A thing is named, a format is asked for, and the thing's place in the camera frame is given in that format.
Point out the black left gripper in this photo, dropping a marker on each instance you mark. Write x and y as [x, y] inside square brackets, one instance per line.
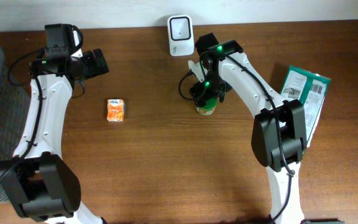
[92, 68]

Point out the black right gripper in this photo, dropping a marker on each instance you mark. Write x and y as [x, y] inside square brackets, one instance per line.
[203, 93]

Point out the green lid jar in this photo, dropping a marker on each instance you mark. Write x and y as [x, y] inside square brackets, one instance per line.
[208, 108]

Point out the orange tissue pack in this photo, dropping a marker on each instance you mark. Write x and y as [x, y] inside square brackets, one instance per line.
[116, 110]

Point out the green white sponge package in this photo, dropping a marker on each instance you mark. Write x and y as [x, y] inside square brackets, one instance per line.
[310, 89]

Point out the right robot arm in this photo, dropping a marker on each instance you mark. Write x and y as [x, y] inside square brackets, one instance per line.
[279, 130]

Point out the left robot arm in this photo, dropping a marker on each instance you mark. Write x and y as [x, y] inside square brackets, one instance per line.
[37, 182]

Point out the white barcode scanner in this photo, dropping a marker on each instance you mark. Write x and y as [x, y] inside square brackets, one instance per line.
[180, 35]

